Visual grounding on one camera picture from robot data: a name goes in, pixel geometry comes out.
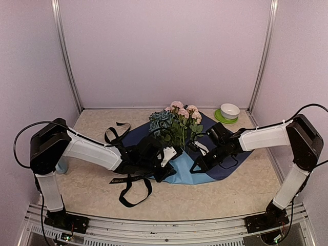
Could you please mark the black printed ribbon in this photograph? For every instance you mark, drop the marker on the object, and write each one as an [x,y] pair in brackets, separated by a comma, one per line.
[127,165]

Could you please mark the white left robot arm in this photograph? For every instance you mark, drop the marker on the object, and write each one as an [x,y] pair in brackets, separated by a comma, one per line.
[51,146]

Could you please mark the aluminium table frame rail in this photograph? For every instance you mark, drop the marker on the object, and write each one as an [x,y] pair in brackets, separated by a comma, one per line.
[110,231]

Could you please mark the corner metal post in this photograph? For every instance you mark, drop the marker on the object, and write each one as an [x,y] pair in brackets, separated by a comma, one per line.
[265,55]
[65,55]

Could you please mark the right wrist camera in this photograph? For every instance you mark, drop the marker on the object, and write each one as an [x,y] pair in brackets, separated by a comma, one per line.
[217,134]

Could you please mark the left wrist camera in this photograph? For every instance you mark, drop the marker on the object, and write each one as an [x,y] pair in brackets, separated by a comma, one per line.
[168,154]

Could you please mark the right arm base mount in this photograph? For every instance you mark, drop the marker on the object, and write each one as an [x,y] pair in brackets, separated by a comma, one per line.
[273,217]

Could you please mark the fake flower bunch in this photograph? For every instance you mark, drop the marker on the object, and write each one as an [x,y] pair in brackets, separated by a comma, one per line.
[176,124]

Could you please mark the green plastic saucer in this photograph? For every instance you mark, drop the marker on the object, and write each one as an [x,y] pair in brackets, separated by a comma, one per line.
[221,119]

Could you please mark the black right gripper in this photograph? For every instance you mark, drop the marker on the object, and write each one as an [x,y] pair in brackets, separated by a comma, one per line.
[198,160]

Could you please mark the white ceramic bowl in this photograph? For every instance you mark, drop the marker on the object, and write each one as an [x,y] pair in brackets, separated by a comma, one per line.
[229,111]

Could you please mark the right corner metal post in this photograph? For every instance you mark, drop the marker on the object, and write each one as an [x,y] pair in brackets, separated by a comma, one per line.
[265,55]

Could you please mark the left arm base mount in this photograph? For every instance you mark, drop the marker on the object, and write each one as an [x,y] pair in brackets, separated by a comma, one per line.
[65,221]

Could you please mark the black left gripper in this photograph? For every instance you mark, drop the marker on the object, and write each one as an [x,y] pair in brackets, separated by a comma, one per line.
[165,173]

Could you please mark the white blue paper cup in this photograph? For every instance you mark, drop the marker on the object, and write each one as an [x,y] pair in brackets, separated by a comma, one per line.
[62,166]

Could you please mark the left corner metal post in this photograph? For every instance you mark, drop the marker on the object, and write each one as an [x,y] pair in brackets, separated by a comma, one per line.
[65,55]

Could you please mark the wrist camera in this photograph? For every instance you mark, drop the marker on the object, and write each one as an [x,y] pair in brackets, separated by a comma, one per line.
[168,154]
[217,134]

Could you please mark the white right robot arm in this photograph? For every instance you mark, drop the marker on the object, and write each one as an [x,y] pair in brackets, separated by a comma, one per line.
[298,136]

